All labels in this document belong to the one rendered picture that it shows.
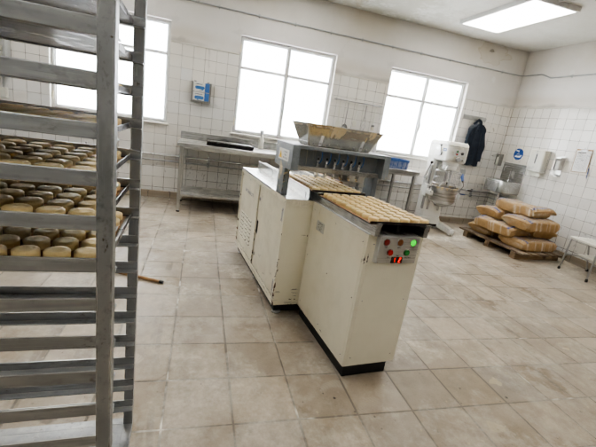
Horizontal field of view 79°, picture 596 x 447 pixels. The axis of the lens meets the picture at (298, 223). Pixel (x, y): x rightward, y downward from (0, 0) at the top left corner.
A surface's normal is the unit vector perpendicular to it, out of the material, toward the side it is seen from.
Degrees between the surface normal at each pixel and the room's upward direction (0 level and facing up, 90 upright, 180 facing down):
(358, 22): 90
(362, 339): 90
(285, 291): 90
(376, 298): 90
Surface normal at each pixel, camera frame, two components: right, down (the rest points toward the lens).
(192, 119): 0.24, 0.29
